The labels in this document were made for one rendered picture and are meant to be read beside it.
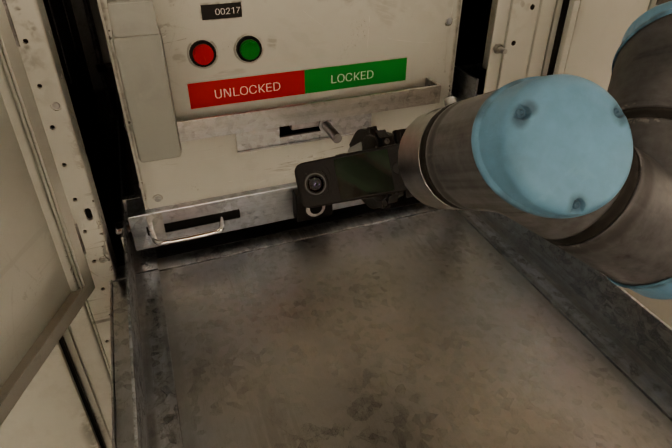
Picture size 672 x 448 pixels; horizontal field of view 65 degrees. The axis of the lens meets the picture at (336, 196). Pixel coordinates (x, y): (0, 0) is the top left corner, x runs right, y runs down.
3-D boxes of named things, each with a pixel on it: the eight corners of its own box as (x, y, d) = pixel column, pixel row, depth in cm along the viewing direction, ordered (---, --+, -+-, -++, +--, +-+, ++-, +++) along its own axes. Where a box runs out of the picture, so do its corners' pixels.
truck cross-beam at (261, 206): (456, 185, 93) (460, 154, 90) (135, 251, 77) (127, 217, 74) (441, 172, 97) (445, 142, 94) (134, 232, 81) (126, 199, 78)
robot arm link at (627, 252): (763, 171, 40) (651, 86, 36) (741, 315, 36) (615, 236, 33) (648, 192, 48) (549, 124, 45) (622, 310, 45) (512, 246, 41)
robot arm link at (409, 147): (428, 220, 43) (408, 101, 42) (403, 217, 47) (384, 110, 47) (520, 199, 45) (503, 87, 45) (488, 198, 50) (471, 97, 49)
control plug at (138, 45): (183, 158, 62) (156, 2, 52) (140, 165, 60) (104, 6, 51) (176, 131, 68) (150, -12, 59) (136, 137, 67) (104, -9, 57)
